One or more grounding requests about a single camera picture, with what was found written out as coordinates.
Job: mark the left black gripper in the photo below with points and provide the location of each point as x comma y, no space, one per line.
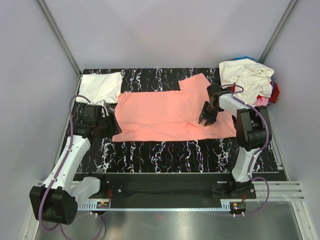
114,129

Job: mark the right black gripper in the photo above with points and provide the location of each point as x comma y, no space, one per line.
210,119

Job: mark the salmon pink t shirt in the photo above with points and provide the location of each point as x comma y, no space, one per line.
168,116

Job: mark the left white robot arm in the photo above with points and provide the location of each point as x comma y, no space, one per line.
56,200

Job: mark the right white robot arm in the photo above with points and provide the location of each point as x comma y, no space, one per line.
253,134

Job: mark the folded white t shirt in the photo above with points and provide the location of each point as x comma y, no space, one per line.
101,87

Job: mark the pink garment in pile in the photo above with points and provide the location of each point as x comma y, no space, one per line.
262,101

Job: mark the crumpled cream t shirt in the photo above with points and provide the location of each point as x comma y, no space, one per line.
243,72

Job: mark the blue garment in pile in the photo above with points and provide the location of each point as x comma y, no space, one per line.
245,57

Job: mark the red garment in pile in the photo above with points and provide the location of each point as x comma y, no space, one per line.
257,90

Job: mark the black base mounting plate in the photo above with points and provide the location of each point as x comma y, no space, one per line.
167,188

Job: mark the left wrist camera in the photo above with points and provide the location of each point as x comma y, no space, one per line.
94,112

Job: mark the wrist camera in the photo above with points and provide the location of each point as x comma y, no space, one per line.
215,91
94,112

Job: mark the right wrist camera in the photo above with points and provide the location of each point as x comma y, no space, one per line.
215,91

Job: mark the slotted grey cable duct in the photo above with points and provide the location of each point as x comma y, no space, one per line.
100,206

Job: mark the right aluminium rail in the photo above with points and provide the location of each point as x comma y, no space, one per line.
290,191

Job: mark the left aluminium frame post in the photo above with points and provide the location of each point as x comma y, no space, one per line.
58,34

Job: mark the aluminium frame post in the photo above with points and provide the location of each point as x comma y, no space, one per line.
278,29
58,34

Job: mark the right aluminium frame post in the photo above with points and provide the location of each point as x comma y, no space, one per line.
278,29

